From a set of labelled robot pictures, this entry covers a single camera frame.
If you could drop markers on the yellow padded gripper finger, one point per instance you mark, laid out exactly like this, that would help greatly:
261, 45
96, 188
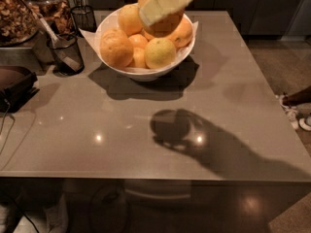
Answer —
153, 11

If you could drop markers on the small hidden middle orange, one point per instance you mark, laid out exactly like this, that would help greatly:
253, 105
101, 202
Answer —
138, 41

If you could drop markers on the small lower orange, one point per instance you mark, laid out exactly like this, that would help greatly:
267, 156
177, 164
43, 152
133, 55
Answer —
138, 60

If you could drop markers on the white ceramic bowl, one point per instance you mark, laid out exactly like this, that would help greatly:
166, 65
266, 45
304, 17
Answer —
124, 45

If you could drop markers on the large left orange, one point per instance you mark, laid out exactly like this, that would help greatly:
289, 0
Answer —
115, 48

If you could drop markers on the yellow-green citrus fruit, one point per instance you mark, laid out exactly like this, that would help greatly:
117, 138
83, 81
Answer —
159, 52

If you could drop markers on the far black mesh cup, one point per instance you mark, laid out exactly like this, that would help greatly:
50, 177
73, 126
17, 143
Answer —
83, 17

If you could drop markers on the black mesh cup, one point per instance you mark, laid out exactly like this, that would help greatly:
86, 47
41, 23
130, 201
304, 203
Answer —
83, 17
66, 55

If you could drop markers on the near black mesh cup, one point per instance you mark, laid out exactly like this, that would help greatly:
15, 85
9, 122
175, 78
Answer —
66, 55

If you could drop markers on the metal serving tongs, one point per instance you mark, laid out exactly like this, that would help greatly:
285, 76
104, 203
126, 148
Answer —
44, 24

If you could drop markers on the large glass nut jar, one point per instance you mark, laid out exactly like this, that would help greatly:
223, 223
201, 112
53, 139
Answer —
17, 24

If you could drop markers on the white sneaker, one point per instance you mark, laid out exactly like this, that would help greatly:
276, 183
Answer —
291, 112

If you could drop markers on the dark brown device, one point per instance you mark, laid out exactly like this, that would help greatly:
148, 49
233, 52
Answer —
16, 84

